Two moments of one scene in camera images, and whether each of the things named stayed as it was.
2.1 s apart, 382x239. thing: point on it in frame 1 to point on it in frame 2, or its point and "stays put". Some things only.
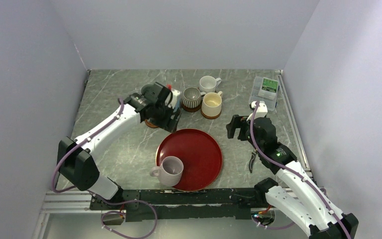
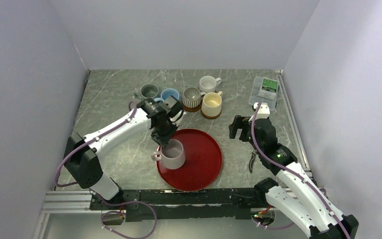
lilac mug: x=169 y=172 to x=172 y=154
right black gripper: x=238 y=121 stays put
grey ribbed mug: x=192 y=97 stays put
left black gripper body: x=162 y=116 to x=162 y=134
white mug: x=209 y=84 stays put
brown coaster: x=191 y=109 stays put
